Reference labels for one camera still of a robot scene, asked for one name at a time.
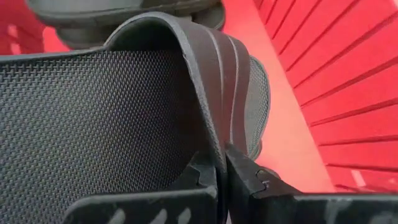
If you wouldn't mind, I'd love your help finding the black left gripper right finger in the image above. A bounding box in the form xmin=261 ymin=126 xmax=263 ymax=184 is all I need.
xmin=224 ymin=142 xmax=398 ymax=224

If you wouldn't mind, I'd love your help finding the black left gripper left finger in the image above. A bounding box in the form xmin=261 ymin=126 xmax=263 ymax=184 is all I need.
xmin=62 ymin=150 xmax=219 ymax=224

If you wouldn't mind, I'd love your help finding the dark grey slide sandal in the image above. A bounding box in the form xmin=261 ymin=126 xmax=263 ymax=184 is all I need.
xmin=0 ymin=11 xmax=272 ymax=224
xmin=26 ymin=0 xmax=226 ymax=50

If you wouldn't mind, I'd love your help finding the red plastic bin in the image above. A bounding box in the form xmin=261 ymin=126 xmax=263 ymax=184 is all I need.
xmin=0 ymin=0 xmax=398 ymax=195

